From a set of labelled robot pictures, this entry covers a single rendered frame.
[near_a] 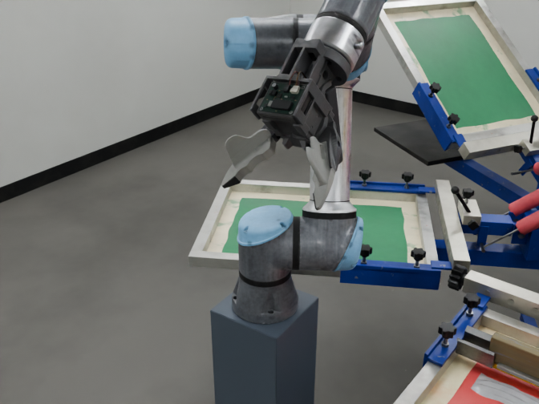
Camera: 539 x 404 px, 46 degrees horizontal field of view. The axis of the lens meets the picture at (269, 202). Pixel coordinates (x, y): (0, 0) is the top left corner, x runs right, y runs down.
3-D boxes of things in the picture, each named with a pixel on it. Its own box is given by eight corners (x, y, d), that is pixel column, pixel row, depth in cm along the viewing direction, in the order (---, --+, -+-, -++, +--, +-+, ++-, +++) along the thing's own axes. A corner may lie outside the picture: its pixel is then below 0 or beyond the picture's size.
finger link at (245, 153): (196, 155, 82) (253, 111, 81) (220, 177, 86) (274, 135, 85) (204, 170, 80) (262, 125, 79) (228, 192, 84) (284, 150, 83)
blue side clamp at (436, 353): (439, 382, 160) (443, 361, 156) (421, 374, 162) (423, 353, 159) (484, 323, 181) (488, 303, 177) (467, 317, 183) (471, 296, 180)
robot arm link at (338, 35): (325, 52, 90) (376, 54, 85) (312, 78, 88) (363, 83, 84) (302, 16, 84) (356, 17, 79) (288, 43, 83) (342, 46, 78)
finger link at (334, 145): (306, 175, 77) (295, 122, 82) (312, 182, 78) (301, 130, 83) (342, 160, 76) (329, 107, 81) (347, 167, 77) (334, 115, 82)
